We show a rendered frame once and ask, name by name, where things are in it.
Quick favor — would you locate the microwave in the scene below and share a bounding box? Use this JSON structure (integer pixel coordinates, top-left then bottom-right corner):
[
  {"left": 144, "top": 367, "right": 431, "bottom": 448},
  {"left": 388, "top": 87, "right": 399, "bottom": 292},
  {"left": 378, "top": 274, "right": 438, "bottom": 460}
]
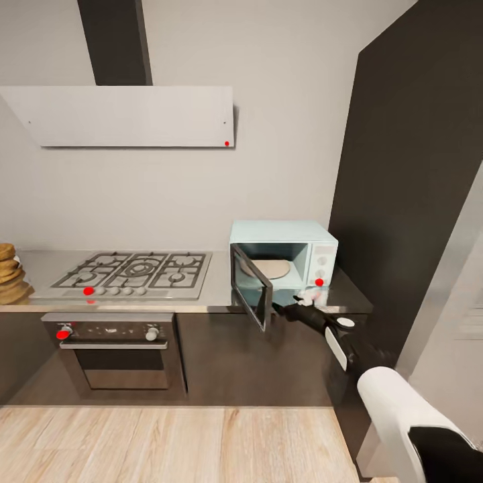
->
[{"left": 229, "top": 220, "right": 339, "bottom": 340}]

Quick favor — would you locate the popcorn bag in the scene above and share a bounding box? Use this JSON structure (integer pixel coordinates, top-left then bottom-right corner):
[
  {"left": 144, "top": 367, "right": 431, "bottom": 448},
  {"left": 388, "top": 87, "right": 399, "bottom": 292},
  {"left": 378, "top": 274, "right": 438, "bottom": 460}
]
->
[{"left": 0, "top": 243, "right": 23, "bottom": 284}]

